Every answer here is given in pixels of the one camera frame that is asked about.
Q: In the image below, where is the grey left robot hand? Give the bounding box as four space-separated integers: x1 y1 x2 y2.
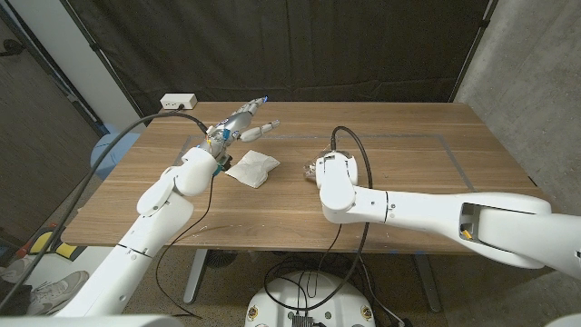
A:
197 95 281 162

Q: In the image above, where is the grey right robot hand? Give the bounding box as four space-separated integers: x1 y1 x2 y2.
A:
302 155 320 183

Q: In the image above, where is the white tissue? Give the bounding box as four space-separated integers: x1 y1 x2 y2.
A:
224 149 281 190

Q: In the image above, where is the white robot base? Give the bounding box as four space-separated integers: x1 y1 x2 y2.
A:
244 271 377 327

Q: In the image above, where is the white power strip box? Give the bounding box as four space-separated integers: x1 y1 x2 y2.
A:
160 93 199 111

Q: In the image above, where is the light blue round stool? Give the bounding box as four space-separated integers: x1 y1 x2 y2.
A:
89 123 142 182

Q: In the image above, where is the black round ribbed object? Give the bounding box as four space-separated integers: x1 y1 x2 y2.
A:
206 249 240 269

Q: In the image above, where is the black backdrop stand pole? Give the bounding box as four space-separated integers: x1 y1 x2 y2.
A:
448 0 499 104
60 0 150 127

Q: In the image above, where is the grey table leg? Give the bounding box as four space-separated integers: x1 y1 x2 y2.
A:
412 253 444 313

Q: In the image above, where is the white floor board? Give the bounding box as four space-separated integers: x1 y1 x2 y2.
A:
25 246 124 299

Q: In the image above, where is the yellow and black floor mat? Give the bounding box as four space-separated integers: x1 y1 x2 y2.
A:
26 225 79 261

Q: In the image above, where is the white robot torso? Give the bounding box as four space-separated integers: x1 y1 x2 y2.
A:
0 314 183 327

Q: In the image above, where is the dark trouser leg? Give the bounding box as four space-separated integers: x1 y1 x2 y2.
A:
0 277 33 317

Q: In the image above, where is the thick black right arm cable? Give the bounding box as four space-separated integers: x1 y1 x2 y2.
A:
263 125 374 312

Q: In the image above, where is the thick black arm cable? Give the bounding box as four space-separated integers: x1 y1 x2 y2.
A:
0 110 209 311
263 125 374 312

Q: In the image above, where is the black power strip cord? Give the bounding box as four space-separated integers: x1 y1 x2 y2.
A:
153 104 185 118

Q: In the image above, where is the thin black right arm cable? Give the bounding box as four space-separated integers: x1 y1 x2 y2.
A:
305 223 344 300

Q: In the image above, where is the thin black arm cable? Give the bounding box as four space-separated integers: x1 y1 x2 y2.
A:
305 223 344 300
155 174 215 320

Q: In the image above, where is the black looped base cable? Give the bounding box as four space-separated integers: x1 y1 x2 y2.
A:
263 256 321 326

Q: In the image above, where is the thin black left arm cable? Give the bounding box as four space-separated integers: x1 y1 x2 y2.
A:
155 174 215 320

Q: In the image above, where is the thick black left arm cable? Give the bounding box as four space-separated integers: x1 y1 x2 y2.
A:
0 110 209 311

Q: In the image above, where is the black diagonal wall rail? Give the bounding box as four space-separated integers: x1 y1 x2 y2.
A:
0 3 110 136

